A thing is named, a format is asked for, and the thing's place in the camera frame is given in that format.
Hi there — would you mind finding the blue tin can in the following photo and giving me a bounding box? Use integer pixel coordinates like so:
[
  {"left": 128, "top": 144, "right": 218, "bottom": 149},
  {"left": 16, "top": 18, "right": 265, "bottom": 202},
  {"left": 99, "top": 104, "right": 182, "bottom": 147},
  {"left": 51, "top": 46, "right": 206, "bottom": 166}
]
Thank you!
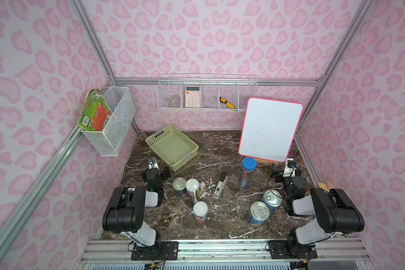
[
  {"left": 247, "top": 201, "right": 270, "bottom": 226},
  {"left": 262, "top": 190, "right": 283, "bottom": 212}
]

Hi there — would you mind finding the dark tomato can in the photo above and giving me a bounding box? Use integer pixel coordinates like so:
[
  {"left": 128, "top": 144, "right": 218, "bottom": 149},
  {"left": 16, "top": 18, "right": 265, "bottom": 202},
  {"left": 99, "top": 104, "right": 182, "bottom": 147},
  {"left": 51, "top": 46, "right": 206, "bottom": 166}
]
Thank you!
[{"left": 173, "top": 177, "right": 187, "bottom": 199}]

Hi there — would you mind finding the green perforated plastic basket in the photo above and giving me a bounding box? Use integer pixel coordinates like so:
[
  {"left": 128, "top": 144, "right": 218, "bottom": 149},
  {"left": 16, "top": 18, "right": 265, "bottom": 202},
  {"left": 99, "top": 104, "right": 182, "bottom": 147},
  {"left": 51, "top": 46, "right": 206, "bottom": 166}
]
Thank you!
[{"left": 145, "top": 124, "right": 199, "bottom": 172}]

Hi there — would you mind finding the yellow white-lid can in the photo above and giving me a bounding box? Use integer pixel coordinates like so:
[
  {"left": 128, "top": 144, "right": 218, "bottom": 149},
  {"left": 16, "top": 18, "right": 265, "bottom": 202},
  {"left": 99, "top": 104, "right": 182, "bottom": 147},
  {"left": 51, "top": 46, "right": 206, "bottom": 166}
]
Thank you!
[{"left": 186, "top": 178, "right": 200, "bottom": 203}]

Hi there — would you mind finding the red white-lid can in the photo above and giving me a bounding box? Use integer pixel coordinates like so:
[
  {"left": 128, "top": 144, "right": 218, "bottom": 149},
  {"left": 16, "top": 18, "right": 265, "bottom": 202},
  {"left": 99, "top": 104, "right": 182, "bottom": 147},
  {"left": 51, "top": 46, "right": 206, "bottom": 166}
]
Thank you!
[{"left": 193, "top": 201, "right": 208, "bottom": 223}]

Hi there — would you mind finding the beige black stapler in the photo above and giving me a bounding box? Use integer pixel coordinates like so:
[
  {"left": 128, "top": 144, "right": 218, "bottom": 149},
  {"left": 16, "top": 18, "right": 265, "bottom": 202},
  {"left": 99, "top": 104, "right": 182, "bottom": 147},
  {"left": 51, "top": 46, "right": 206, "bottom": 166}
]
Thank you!
[{"left": 213, "top": 171, "right": 227, "bottom": 199}]

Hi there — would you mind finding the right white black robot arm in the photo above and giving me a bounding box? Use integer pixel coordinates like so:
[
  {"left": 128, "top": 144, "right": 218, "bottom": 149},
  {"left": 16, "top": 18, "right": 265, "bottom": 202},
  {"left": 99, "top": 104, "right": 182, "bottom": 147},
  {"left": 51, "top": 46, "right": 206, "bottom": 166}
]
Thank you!
[{"left": 270, "top": 171, "right": 365, "bottom": 252}]

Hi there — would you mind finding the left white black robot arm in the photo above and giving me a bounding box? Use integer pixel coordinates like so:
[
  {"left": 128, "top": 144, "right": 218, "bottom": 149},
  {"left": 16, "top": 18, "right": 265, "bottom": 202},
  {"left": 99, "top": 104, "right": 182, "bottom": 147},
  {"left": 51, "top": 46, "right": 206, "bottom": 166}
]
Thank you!
[{"left": 102, "top": 167, "right": 171, "bottom": 250}]

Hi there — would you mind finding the yellow sticky note pad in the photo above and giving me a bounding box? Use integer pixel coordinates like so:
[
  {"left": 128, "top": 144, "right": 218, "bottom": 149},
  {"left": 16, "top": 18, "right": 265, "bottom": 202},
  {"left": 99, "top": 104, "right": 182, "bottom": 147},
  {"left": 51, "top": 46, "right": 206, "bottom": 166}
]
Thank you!
[{"left": 318, "top": 183, "right": 329, "bottom": 191}]

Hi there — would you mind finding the blue lid pencil jar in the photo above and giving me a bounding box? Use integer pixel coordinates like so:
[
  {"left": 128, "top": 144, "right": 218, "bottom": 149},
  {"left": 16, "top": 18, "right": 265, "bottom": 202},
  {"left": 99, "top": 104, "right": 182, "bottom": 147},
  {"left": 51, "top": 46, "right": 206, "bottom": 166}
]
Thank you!
[{"left": 239, "top": 157, "right": 257, "bottom": 189}]

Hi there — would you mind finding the pink framed whiteboard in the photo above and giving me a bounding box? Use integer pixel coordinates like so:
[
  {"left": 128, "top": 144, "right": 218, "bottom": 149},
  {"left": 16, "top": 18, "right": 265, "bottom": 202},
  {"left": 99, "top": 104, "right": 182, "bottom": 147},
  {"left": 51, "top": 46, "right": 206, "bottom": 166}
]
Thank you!
[{"left": 238, "top": 97, "right": 304, "bottom": 163}]

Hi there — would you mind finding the green red booklet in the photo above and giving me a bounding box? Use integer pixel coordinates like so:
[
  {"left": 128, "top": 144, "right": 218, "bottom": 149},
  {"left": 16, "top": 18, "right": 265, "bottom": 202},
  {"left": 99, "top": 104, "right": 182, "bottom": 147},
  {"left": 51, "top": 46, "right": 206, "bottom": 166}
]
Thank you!
[{"left": 77, "top": 89, "right": 113, "bottom": 132}]

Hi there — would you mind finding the pink calculator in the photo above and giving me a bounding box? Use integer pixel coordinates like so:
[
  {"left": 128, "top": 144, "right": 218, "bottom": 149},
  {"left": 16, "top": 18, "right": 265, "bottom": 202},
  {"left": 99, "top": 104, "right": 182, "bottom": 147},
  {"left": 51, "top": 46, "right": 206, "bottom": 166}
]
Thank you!
[{"left": 184, "top": 85, "right": 201, "bottom": 108}]

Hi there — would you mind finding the yellow black utility knife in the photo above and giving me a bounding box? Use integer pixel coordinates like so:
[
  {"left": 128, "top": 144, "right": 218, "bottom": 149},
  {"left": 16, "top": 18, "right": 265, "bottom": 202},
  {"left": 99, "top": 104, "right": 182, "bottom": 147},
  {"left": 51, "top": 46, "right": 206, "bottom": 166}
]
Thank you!
[{"left": 219, "top": 97, "right": 236, "bottom": 110}]

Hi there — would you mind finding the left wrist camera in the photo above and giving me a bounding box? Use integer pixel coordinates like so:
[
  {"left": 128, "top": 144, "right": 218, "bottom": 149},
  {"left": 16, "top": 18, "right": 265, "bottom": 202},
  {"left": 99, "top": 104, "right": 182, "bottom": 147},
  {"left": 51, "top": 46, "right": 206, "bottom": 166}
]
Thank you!
[{"left": 148, "top": 156, "right": 159, "bottom": 169}]

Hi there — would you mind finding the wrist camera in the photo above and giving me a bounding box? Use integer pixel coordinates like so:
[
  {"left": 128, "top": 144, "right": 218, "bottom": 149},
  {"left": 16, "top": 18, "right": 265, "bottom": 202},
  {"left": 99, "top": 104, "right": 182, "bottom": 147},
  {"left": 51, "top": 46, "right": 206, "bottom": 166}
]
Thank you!
[
  {"left": 148, "top": 156, "right": 159, "bottom": 169},
  {"left": 283, "top": 158, "right": 297, "bottom": 178}
]

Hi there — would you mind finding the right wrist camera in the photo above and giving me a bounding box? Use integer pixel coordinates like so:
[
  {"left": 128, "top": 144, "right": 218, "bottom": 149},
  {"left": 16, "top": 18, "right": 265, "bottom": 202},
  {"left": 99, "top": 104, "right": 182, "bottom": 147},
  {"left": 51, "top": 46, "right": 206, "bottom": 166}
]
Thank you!
[{"left": 283, "top": 158, "right": 297, "bottom": 178}]

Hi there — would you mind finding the white mesh wall basket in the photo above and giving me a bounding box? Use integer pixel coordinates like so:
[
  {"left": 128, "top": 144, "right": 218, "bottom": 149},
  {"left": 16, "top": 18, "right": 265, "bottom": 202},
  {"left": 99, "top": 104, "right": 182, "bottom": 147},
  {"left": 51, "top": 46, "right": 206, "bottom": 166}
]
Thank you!
[{"left": 82, "top": 85, "right": 136, "bottom": 157}]

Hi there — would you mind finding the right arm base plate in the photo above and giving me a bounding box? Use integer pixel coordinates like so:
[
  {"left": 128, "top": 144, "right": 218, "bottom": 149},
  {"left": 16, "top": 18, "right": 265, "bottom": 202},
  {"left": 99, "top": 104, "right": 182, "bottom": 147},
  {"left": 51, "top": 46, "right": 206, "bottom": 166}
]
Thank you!
[{"left": 266, "top": 240, "right": 318, "bottom": 260}]

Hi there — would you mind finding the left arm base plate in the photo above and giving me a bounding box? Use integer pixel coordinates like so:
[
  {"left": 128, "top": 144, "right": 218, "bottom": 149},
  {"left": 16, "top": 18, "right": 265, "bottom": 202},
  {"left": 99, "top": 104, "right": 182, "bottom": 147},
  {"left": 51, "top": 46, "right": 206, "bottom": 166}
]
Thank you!
[{"left": 130, "top": 241, "right": 179, "bottom": 261}]

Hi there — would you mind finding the white wire wall shelf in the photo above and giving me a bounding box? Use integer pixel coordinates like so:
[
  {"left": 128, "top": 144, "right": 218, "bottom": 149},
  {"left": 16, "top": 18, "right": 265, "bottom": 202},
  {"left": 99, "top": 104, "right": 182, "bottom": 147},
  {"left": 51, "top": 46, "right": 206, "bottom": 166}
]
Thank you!
[{"left": 156, "top": 75, "right": 259, "bottom": 111}]

